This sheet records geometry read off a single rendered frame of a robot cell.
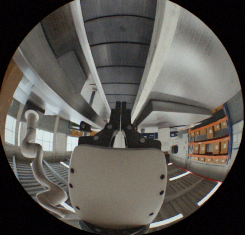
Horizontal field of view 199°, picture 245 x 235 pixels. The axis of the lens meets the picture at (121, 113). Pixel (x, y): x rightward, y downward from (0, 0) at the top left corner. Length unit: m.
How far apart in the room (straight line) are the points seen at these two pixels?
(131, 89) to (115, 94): 0.04
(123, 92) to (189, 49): 0.19
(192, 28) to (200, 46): 0.05
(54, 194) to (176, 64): 0.71
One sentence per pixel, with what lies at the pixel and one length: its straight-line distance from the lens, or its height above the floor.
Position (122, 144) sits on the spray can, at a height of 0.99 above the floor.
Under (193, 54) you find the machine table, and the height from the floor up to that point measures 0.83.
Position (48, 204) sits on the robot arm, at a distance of 0.53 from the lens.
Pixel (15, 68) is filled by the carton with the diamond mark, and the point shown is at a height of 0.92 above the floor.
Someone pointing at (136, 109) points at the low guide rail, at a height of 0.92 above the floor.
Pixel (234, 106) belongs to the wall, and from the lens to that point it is 4.29.
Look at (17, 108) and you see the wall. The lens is 5.56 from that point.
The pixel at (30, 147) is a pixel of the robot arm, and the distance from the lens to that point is 0.71.
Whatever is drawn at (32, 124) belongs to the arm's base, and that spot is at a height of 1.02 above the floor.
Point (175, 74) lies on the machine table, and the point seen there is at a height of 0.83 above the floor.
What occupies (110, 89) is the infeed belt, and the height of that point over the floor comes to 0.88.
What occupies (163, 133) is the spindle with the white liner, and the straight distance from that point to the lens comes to 0.47.
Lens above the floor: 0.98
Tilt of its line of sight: 21 degrees down
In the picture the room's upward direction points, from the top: 177 degrees counter-clockwise
